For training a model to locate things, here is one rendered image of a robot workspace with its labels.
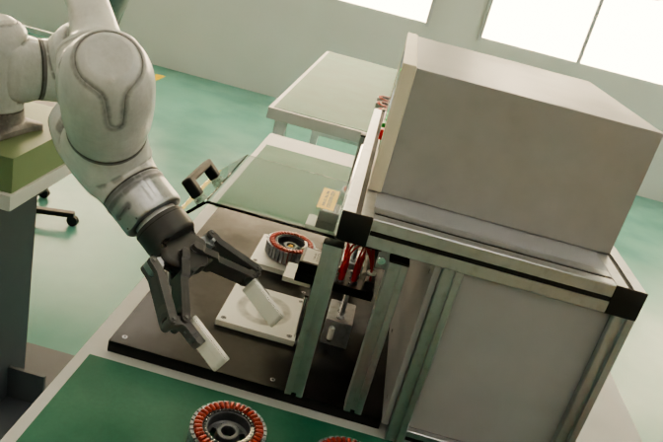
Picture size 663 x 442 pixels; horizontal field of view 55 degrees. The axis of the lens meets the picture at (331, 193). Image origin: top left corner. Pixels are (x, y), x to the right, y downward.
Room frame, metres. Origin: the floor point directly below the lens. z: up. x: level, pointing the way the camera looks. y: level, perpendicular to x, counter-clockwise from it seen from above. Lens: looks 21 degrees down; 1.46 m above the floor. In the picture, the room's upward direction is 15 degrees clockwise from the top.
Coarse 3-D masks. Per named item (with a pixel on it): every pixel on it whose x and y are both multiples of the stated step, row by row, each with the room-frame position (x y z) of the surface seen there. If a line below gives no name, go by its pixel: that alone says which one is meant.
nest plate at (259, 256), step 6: (264, 234) 1.37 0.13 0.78; (264, 240) 1.34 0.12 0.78; (258, 246) 1.30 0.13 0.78; (264, 246) 1.31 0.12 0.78; (258, 252) 1.27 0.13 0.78; (264, 252) 1.28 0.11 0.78; (252, 258) 1.23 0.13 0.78; (258, 258) 1.24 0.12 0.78; (264, 258) 1.25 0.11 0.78; (270, 258) 1.25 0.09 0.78; (264, 264) 1.22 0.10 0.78; (270, 264) 1.23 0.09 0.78; (276, 264) 1.23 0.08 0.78; (282, 264) 1.24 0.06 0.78; (270, 270) 1.22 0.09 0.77; (276, 270) 1.22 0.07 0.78; (282, 270) 1.22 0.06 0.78
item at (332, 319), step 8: (336, 304) 1.07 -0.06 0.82; (328, 312) 1.03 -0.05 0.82; (336, 312) 1.04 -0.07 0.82; (344, 312) 1.04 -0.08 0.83; (352, 312) 1.05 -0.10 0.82; (328, 320) 1.01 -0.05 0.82; (336, 320) 1.01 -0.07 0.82; (344, 320) 1.02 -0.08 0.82; (352, 320) 1.02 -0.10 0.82; (328, 328) 1.01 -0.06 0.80; (336, 328) 1.01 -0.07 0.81; (344, 328) 1.01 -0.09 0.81; (336, 336) 1.01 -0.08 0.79; (344, 336) 1.01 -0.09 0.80; (336, 344) 1.01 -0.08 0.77; (344, 344) 1.01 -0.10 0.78
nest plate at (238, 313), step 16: (240, 288) 1.10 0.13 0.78; (224, 304) 1.03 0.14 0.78; (240, 304) 1.05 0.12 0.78; (288, 304) 1.09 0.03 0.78; (224, 320) 0.98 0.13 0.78; (240, 320) 0.99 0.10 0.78; (256, 320) 1.01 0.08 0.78; (288, 320) 1.03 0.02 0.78; (272, 336) 0.97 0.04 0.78; (288, 336) 0.98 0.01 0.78
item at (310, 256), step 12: (312, 252) 1.06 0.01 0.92; (288, 264) 1.07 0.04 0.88; (300, 264) 1.02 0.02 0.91; (312, 264) 1.02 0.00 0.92; (288, 276) 1.02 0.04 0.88; (300, 276) 1.01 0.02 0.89; (312, 276) 1.01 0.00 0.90; (336, 276) 1.04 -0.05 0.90; (348, 276) 1.05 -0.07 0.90; (360, 276) 1.06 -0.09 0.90; (372, 276) 1.07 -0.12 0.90; (336, 288) 1.01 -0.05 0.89; (348, 288) 1.01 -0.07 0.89; (360, 288) 1.02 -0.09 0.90
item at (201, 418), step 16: (192, 416) 0.73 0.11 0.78; (208, 416) 0.73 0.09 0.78; (224, 416) 0.75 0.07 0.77; (240, 416) 0.75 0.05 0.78; (256, 416) 0.76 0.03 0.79; (192, 432) 0.70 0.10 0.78; (208, 432) 0.71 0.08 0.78; (224, 432) 0.73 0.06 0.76; (240, 432) 0.74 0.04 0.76; (256, 432) 0.72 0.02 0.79
